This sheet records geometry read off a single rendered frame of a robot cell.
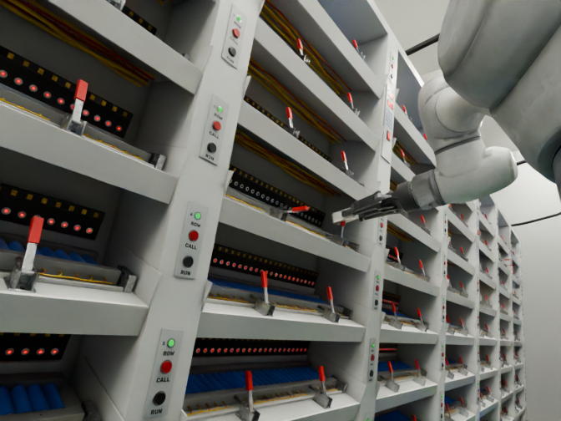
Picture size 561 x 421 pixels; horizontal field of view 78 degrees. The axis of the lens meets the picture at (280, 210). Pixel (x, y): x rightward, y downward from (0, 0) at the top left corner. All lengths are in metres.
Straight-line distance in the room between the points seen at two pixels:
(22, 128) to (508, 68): 0.49
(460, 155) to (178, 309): 0.65
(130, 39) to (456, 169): 0.68
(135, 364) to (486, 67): 0.53
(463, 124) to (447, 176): 0.12
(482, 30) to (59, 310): 0.51
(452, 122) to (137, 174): 0.63
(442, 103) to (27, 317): 0.80
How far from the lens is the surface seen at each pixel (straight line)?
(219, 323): 0.65
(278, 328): 0.77
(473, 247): 2.49
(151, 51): 0.63
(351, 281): 1.13
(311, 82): 0.95
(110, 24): 0.62
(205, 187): 0.62
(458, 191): 0.87
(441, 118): 0.84
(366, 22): 1.45
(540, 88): 0.28
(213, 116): 0.65
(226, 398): 0.80
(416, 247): 1.82
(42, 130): 0.52
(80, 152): 0.53
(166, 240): 0.57
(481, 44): 0.28
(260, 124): 0.75
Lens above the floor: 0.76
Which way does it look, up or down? 15 degrees up
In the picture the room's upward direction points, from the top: 8 degrees clockwise
